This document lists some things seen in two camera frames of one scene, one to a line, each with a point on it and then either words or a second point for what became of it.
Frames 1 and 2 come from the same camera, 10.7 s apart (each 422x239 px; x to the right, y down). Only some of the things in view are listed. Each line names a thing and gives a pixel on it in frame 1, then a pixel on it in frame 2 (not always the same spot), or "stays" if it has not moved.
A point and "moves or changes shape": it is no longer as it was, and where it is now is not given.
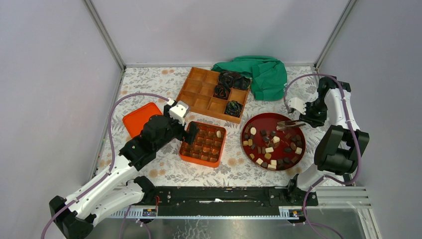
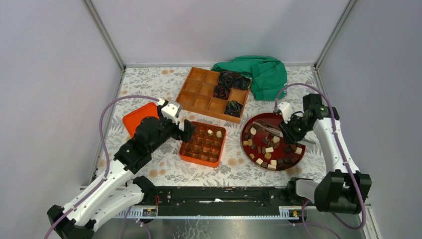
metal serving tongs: [284, 125] moves or changes shape
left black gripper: [181, 127] stays
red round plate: [264, 147] stays
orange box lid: [135, 121] stays
